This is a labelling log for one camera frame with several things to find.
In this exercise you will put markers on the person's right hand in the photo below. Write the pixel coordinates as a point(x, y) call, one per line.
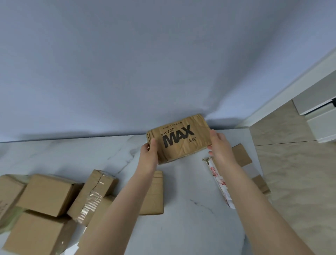
point(223, 152)

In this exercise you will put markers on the person's left hand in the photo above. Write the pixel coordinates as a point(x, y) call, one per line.
point(148, 160)

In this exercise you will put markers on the tall parcel with 9777 sticker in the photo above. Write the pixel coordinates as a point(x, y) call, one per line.
point(183, 153)

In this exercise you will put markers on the person's right forearm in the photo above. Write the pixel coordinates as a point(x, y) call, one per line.
point(262, 215)

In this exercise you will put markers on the black door latch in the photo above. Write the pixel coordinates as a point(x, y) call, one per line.
point(334, 103)

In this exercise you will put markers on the person's left forearm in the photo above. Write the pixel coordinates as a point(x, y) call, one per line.
point(118, 218)

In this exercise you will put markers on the white door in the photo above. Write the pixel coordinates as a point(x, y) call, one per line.
point(323, 126)

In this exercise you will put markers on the pile of brown cardboard boxes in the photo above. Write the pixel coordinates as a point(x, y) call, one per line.
point(47, 194)

